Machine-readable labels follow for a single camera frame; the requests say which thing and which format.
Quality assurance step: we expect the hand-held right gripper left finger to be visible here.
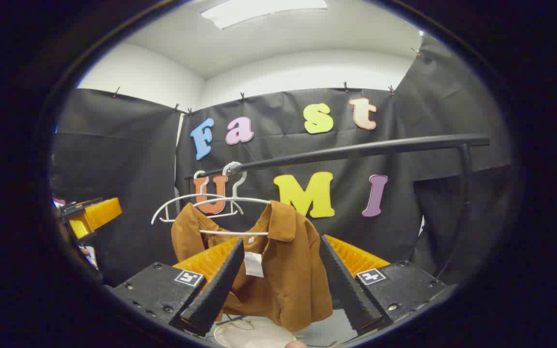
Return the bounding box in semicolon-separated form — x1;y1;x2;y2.
112;238;246;337

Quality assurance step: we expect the white plastic hanger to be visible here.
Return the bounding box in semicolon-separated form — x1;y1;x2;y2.
192;170;273;237
151;170;244;226

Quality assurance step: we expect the black clothes rack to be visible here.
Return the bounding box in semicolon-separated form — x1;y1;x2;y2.
184;134;491;281

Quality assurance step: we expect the ceiling light panel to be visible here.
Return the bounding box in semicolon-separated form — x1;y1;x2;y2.
200;0;329;30

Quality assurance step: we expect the brown jacket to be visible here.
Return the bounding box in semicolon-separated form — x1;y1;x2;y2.
171;200;334;333

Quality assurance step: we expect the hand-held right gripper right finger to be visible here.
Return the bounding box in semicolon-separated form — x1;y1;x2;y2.
318;234;454;336

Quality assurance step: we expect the black backdrop cloth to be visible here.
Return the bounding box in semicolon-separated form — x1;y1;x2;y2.
51;34;513;287

